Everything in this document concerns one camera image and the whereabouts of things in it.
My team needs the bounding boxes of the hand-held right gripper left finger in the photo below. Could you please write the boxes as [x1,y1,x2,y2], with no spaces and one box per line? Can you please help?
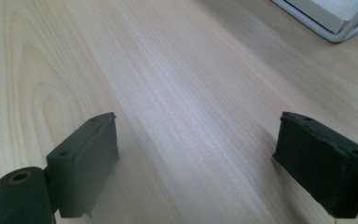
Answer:
[45,111,120,219]

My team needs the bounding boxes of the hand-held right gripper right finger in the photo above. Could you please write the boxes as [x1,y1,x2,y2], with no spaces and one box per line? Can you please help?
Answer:
[271,111,358,219]

